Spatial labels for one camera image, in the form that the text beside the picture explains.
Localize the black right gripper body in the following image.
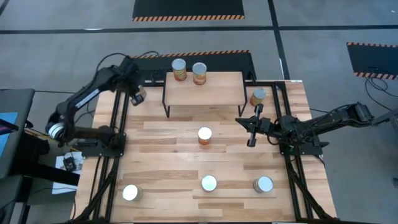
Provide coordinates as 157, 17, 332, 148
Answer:
247, 103, 274, 147

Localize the black metal table frame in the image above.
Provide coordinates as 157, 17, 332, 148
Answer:
67, 80, 338, 224

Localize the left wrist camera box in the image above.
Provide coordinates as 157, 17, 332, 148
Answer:
130, 94, 146, 107

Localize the orange corn label can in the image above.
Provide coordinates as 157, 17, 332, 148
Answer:
192, 62, 208, 86
200, 174, 218, 194

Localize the grey metal stand leg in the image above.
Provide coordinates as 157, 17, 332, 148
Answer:
371, 107, 398, 127

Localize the blue screen device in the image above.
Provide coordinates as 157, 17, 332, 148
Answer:
0, 111, 19, 159

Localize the grey desk top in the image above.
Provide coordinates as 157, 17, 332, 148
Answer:
0, 88, 36, 180

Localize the white paper sheet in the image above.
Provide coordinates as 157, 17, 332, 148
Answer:
52, 151, 85, 195

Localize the black floor cable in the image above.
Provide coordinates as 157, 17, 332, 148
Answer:
363, 76, 398, 111
34, 89, 100, 125

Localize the black desk base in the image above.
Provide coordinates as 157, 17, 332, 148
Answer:
0, 133, 81, 224

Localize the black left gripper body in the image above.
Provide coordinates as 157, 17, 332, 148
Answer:
124, 70, 142, 96

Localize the orange green beans label can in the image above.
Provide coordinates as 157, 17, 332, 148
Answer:
171, 58, 188, 82
249, 88, 267, 108

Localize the pale label tin can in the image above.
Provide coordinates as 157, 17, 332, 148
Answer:
121, 184, 144, 202
252, 175, 275, 194

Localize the small black controller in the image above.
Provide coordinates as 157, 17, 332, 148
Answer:
63, 157, 77, 172

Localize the wooden shelf with black frame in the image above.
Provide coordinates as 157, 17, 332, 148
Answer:
161, 71, 249, 119

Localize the black hazard striped floor mat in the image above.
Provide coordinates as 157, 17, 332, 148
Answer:
346, 41, 398, 81
129, 49, 257, 85
131, 0, 246, 22

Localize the orange label tin can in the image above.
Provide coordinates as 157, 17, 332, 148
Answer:
197, 126, 213, 146

